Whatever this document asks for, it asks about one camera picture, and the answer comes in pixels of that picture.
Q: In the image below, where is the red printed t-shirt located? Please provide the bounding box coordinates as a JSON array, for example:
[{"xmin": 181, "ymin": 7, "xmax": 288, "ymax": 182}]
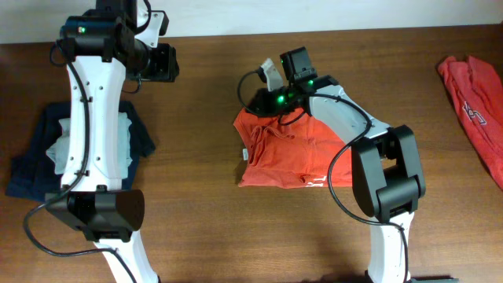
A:
[{"xmin": 437, "ymin": 56, "xmax": 502, "ymax": 186}]

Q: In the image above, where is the folded navy blue garment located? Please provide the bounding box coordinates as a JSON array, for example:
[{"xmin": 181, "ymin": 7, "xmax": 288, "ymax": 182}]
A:
[{"xmin": 6, "ymin": 101, "xmax": 156, "ymax": 202}]

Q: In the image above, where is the orange t-shirt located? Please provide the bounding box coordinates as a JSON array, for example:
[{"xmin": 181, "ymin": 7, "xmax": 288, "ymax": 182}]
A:
[{"xmin": 233, "ymin": 109, "xmax": 345, "ymax": 189}]

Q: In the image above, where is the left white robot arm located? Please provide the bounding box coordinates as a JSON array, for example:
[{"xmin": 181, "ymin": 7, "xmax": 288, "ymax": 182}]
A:
[{"xmin": 46, "ymin": 1, "xmax": 179, "ymax": 282}]

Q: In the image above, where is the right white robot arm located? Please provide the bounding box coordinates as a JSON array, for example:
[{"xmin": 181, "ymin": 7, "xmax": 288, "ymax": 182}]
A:
[{"xmin": 244, "ymin": 47, "xmax": 426, "ymax": 282}]

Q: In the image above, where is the folded grey garment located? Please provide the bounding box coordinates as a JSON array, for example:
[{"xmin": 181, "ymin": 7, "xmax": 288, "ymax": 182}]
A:
[{"xmin": 46, "ymin": 112, "xmax": 138, "ymax": 181}]

